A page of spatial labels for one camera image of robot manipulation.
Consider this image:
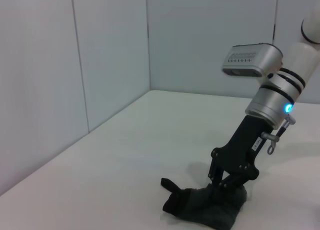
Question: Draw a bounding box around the grey right gripper cable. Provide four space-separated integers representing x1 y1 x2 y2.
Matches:
261 113 297 156

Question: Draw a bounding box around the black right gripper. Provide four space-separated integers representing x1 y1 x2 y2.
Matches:
207 114 274 199

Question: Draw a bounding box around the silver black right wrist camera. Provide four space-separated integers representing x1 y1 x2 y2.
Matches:
221 42 284 79

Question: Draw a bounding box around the dark blue rag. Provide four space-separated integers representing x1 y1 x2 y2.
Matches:
160 177 248 225

